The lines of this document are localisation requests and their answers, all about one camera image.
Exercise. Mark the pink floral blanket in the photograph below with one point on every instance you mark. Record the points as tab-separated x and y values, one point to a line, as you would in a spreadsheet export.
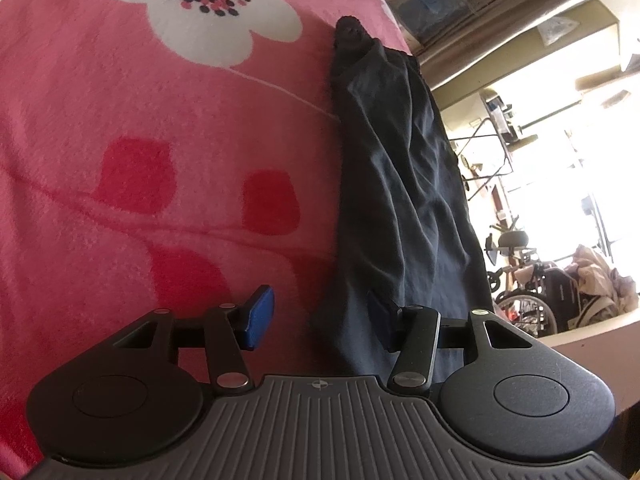
150	85

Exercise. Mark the black pants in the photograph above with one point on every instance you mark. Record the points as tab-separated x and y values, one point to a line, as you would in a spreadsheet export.
400	185

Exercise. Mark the wheelchair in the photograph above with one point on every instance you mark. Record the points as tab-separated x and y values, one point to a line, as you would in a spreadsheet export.
560	285

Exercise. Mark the clear plastic bag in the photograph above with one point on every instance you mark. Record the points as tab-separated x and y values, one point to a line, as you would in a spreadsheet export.
557	32

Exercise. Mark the beige cloth pile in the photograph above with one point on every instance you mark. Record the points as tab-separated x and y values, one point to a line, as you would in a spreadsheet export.
600	270

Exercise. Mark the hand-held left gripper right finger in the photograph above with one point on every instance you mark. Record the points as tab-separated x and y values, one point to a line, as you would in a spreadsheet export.
380	320

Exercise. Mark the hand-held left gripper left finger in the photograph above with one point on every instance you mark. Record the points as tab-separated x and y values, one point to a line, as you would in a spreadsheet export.
259	317

